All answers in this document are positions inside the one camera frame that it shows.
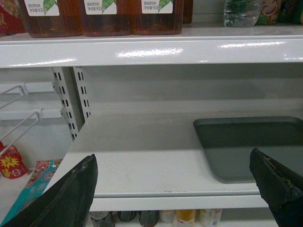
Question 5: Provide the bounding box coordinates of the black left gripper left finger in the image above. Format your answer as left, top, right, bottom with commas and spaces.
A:
4, 154, 98, 227

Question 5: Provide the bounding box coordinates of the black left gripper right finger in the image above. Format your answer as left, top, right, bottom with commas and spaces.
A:
249, 148, 303, 227

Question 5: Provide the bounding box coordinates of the grey-silver rectangular tray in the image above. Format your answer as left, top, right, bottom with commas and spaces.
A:
193, 116, 303, 183

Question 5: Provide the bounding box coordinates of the teal snack bag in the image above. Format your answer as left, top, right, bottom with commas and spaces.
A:
0, 159, 62, 227

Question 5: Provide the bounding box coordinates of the red snack pouch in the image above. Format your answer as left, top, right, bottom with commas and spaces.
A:
0, 145, 29, 179

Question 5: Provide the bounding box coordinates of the white perforated shelf upright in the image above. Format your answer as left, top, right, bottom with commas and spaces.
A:
52, 67, 90, 140

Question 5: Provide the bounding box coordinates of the white metal shelf board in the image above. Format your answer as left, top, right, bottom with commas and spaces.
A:
0, 23, 303, 69

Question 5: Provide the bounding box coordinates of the clear water bottle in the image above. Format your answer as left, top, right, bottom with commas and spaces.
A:
223, 0, 262, 27

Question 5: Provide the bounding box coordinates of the brown tea bottle left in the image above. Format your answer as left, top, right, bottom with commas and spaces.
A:
18, 0, 82, 38

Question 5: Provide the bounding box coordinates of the brown tea bottle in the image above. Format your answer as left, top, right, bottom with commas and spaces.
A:
129, 0, 184, 35
18, 0, 82, 38
77, 0, 132, 37

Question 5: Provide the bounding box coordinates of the brown tea bottle middle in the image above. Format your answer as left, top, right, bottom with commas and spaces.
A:
77, 0, 132, 37

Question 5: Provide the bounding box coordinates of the brown tea bottle right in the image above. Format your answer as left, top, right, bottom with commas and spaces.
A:
129, 0, 184, 35

